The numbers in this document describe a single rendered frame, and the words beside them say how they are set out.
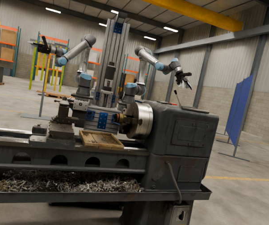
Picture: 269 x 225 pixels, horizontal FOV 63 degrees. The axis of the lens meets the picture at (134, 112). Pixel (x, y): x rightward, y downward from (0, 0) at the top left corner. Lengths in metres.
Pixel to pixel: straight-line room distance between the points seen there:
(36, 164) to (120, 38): 1.59
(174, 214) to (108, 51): 1.76
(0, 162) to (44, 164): 0.26
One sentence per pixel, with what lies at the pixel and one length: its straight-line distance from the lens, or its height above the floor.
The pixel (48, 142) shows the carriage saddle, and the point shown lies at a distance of 1.53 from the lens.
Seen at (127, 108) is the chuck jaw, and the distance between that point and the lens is 1.85.
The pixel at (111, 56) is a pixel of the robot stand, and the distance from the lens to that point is 2.52.
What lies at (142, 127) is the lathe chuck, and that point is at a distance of 1.71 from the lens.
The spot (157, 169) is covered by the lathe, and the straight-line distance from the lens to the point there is 1.84.
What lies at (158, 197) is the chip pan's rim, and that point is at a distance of 1.84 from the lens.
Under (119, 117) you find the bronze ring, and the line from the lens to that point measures 1.76.
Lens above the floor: 1.36
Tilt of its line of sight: 7 degrees down
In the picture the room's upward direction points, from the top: 11 degrees clockwise
